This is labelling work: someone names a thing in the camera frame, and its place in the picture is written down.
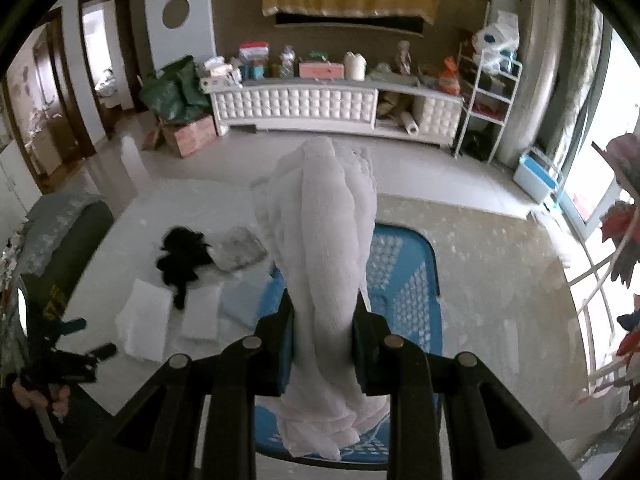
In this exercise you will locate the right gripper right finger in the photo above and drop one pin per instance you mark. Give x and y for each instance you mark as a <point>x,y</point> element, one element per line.
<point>452,409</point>

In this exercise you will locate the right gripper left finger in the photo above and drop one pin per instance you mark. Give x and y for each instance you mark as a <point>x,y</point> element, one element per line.
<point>195,418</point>

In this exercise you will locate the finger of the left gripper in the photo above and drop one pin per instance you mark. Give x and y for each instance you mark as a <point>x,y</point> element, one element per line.
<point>104,352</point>
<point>73,326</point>

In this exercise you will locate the large white towel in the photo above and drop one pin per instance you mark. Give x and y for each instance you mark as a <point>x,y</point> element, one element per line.
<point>142,325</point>

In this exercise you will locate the white fluffy towel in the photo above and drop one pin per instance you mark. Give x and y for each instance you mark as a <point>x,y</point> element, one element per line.
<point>316,215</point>

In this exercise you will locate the person's left hand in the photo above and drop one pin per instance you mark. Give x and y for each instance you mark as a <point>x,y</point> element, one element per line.
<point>35,399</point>

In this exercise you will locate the dark green chair back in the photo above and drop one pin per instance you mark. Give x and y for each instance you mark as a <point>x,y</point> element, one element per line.
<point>63,233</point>

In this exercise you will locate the small white folded towel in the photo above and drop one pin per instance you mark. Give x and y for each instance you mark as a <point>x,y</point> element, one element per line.
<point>201,314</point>

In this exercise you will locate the clothes drying rack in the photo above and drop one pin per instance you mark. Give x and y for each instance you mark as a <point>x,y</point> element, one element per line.
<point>620,225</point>

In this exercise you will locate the grey folded cloth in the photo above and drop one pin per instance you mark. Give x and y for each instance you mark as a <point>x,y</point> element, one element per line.
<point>236,249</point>

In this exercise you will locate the blue plastic laundry basket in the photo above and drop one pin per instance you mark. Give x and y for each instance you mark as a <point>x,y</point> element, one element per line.
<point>403,287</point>

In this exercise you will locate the pink cardboard box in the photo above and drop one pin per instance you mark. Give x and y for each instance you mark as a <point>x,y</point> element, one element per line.
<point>189,139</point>

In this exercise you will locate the green plastic bag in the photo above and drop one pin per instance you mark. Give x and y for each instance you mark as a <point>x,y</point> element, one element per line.
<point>174,94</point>

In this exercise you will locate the light blue plastic tub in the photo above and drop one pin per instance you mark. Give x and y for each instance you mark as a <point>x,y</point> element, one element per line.
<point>537,176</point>

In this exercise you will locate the white paper roll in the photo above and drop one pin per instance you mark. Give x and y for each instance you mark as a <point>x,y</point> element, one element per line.
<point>409,124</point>

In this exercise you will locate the white tufted TV cabinet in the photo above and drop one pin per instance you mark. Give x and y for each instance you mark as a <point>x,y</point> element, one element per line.
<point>361,108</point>

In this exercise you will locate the red white snack box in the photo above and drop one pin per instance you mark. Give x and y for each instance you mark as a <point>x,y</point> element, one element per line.
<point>254,53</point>

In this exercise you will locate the pink storage box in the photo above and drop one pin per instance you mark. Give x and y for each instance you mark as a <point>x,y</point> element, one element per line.
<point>321,70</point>

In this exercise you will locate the orange bag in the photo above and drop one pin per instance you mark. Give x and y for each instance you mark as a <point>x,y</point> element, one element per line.
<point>448,80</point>

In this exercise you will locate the white metal shelf rack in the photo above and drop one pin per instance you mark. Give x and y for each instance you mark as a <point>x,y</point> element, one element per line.
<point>488,93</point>

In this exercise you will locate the white plastic jug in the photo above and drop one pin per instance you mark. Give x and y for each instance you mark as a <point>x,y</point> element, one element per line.
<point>355,66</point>

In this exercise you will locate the white plastic bag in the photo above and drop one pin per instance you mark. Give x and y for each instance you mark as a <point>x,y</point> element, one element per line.
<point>495,46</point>

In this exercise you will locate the grey curtain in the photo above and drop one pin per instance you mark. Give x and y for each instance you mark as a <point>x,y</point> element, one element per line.
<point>586,49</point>

